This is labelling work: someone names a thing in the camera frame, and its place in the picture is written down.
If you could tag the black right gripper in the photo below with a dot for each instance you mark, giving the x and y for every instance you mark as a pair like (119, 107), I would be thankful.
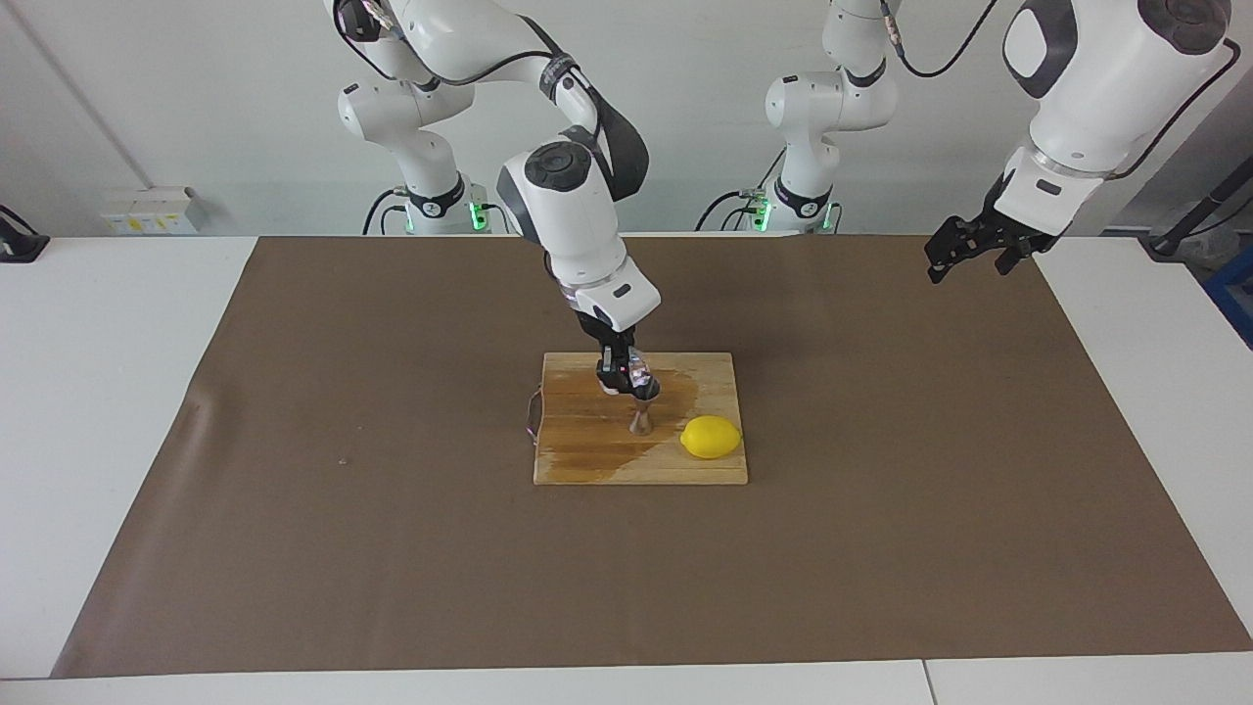
(615, 341)

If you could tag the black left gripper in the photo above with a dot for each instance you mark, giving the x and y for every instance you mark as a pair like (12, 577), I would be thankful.
(1018, 235)

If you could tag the small clear glass cup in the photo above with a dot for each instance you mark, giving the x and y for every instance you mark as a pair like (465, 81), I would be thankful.
(641, 374)

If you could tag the steel double cone jigger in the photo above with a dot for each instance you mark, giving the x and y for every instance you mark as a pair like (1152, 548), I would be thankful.
(643, 423)

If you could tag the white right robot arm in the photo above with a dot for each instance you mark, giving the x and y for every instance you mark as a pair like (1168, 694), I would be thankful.
(578, 225)

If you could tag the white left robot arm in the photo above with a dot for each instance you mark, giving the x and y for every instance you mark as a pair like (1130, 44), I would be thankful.
(1106, 88)

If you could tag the wooden cutting board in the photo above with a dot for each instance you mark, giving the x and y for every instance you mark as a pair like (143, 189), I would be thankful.
(587, 441)

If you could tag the yellow lemon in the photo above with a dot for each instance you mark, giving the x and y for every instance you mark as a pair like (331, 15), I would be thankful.
(711, 437)

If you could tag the black tripod pole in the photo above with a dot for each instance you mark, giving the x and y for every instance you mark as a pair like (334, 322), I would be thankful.
(1204, 206)

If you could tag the blue crate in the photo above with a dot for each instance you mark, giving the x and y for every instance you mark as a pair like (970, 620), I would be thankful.
(1235, 294)

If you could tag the brown paper table mat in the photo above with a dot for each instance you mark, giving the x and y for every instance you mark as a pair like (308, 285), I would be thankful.
(392, 568)

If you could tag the white wall socket box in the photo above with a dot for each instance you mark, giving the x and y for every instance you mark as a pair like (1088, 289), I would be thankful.
(147, 211)

